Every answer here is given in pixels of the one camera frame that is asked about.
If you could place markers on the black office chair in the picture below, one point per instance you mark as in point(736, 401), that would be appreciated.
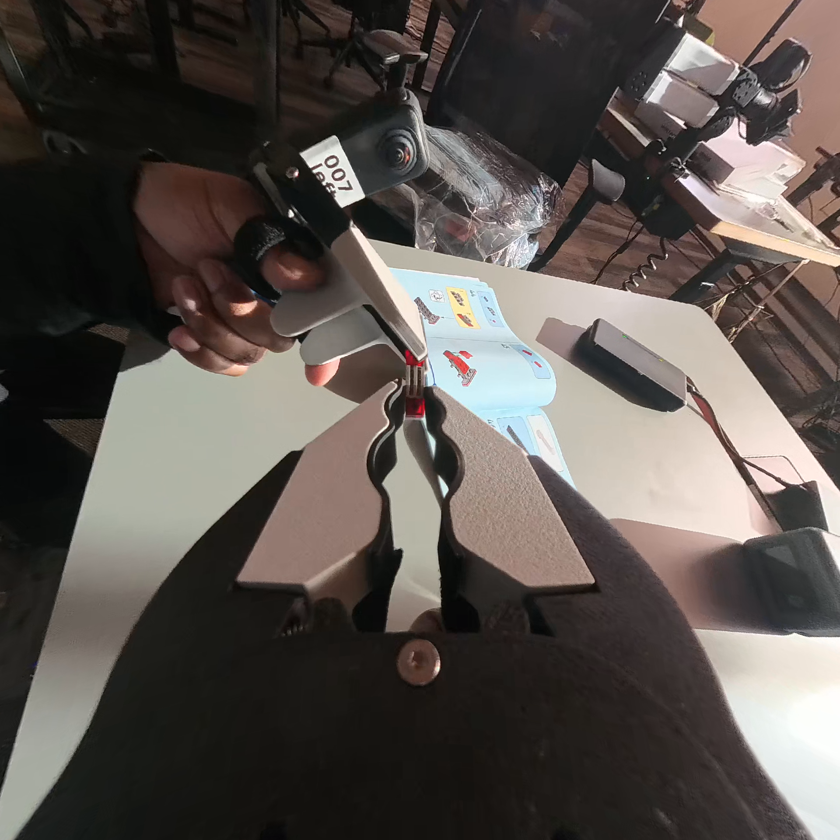
point(604, 180)
point(380, 52)

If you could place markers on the light wooden table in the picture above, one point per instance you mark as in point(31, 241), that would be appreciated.
point(754, 216)

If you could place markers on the red brick plate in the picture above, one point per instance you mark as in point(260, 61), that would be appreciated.
point(415, 407)

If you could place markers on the white cardboard box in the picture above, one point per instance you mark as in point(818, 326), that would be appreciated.
point(754, 157)
point(705, 62)
point(676, 102)

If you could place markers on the grey desk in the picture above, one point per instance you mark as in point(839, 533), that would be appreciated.
point(197, 426)

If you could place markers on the black power adapter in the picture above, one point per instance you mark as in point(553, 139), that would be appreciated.
point(800, 505)

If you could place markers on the dark grey box device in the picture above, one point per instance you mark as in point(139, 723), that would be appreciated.
point(794, 581)

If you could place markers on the person's left hand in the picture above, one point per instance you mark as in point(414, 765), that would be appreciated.
point(197, 262)

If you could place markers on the robot arm with grey gripper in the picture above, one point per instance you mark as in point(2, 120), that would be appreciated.
point(768, 92)

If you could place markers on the light blue instruction booklet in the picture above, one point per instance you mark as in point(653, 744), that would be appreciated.
point(499, 367)

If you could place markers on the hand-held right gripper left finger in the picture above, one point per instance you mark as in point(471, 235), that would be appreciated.
point(315, 518)

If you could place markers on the person's left forearm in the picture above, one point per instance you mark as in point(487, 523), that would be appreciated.
point(65, 243)

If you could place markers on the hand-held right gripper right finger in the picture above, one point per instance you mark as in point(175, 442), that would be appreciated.
point(512, 525)

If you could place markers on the flat black power bank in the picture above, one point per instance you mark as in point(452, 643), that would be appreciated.
point(636, 361)

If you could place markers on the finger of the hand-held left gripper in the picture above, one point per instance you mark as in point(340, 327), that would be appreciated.
point(380, 289)
point(388, 338)

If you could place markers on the grey bracket brick plate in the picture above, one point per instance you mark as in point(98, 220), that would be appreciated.
point(415, 379)

